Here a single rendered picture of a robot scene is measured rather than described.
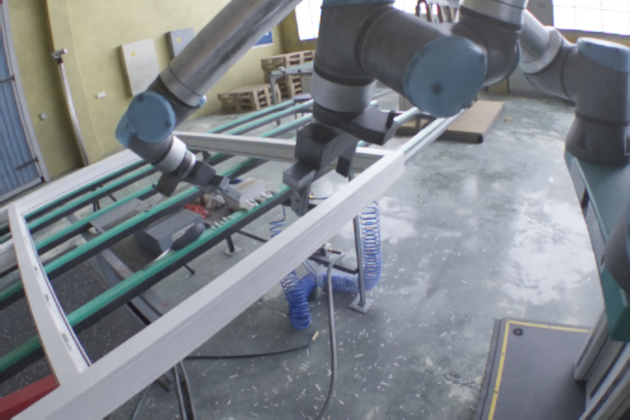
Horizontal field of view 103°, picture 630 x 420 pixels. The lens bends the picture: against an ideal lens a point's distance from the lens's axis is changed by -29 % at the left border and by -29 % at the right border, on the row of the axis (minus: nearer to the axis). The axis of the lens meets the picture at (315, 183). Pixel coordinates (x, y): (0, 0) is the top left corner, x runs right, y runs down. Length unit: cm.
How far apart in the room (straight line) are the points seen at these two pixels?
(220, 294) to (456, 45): 53
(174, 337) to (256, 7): 55
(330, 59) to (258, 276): 43
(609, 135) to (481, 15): 52
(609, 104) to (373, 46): 62
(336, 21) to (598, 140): 66
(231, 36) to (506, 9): 40
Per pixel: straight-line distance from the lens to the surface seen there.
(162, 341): 61
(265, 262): 68
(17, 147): 701
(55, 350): 71
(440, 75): 34
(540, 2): 712
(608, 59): 86
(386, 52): 37
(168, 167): 84
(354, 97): 46
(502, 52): 47
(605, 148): 88
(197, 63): 59
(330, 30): 43
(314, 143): 49
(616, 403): 97
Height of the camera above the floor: 132
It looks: 24 degrees down
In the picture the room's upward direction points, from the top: 9 degrees counter-clockwise
